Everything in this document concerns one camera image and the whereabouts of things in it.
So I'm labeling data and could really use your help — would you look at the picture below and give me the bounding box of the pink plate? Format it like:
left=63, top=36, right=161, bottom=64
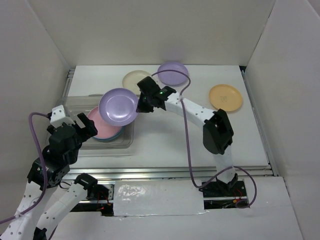
left=87, top=107, right=124, bottom=141

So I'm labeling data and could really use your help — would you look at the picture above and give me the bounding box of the blue plate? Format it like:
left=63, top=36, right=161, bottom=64
left=93, top=127, right=125, bottom=142

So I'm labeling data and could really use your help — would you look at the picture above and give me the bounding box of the purple plate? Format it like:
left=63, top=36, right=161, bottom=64
left=157, top=61, right=189, bottom=86
left=98, top=88, right=139, bottom=127

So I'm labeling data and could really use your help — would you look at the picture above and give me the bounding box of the cream plate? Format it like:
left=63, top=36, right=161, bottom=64
left=122, top=70, right=151, bottom=96

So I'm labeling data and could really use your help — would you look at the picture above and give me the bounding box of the orange plate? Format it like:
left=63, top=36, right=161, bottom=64
left=208, top=84, right=243, bottom=112

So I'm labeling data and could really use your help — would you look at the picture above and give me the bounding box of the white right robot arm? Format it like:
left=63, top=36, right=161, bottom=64
left=136, top=76, right=238, bottom=196

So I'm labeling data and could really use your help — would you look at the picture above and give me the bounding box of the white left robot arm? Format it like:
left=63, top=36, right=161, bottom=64
left=0, top=112, right=104, bottom=240

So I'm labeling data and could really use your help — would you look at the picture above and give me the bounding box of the clear plastic bin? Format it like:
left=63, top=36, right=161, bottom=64
left=56, top=94, right=134, bottom=157

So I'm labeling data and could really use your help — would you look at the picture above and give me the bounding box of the white cover panel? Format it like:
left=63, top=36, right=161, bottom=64
left=113, top=179, right=205, bottom=217

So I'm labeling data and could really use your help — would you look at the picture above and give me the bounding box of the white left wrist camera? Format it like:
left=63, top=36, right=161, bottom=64
left=50, top=105, right=75, bottom=128

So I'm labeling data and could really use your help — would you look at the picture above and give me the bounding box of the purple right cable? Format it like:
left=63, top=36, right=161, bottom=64
left=149, top=69, right=258, bottom=209

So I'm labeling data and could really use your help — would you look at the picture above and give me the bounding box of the purple cable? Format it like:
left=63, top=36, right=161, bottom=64
left=149, top=69, right=258, bottom=209
left=0, top=112, right=55, bottom=240

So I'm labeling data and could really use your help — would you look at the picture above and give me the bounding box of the aluminium rail frame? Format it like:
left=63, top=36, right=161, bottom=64
left=64, top=65, right=273, bottom=180

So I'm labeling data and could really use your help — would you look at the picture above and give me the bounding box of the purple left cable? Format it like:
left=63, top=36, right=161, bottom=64
left=0, top=112, right=55, bottom=240

